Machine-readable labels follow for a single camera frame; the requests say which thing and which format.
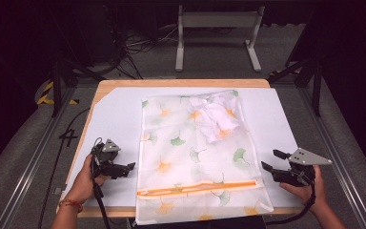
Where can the black metal stand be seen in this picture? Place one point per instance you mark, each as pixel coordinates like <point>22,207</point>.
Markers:
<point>56,92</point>
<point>316,92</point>

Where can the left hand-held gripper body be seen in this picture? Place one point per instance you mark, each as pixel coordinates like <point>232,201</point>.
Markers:
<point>103,157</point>

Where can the person's left hand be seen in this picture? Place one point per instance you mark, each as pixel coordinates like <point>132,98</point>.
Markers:
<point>82,184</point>

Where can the white metal stand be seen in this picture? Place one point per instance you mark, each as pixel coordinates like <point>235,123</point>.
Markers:
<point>180,47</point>

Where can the white garment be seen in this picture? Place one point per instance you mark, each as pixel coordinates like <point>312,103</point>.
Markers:
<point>216,120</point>

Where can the person's right hand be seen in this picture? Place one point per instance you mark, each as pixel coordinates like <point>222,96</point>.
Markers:
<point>316,191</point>

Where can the white sheet mat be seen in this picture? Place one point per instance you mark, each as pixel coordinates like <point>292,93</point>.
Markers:
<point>117,120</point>

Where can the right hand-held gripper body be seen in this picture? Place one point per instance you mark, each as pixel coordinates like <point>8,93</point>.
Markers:
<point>300,173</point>

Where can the aluminium rail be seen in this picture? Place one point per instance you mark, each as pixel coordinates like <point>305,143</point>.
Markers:
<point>353,191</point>
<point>25,181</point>

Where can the leaf print mesh laundry bag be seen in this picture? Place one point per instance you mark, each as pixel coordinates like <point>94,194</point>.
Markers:
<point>171,159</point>

